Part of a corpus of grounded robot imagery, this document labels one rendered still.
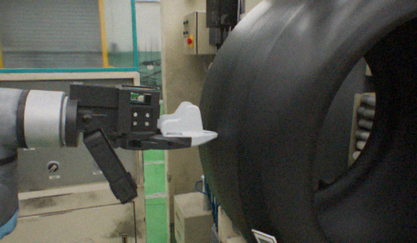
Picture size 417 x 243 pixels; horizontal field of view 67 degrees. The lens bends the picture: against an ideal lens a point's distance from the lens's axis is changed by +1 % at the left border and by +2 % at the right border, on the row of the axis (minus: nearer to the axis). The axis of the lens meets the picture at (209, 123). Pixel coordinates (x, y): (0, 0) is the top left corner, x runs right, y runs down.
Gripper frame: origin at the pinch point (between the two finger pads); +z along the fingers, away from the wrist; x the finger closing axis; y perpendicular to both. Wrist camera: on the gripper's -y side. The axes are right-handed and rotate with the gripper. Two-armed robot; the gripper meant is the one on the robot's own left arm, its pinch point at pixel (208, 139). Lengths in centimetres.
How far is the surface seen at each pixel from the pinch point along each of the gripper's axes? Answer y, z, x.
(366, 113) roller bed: 1, 61, 32
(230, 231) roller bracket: -29.5, 16.1, 22.4
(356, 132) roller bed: -5, 62, 36
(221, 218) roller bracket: -26.1, 13.2, 22.6
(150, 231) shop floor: -118, 21, 176
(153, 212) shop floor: -117, 27, 205
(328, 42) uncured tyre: 15.4, 9.9, -11.6
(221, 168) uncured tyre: -3.9, 1.7, -2.3
